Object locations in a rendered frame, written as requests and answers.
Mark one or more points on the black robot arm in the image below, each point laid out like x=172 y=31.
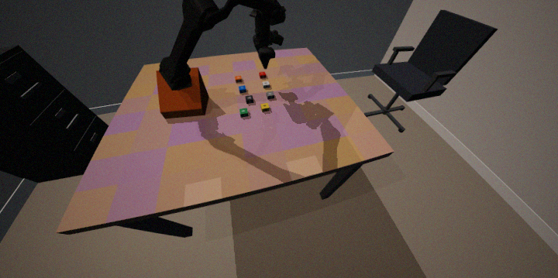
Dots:
x=202 y=15

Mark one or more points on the yellow block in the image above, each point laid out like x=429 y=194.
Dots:
x=265 y=107

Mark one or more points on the green block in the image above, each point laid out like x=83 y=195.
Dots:
x=243 y=112

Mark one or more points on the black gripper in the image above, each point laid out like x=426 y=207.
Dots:
x=261 y=42

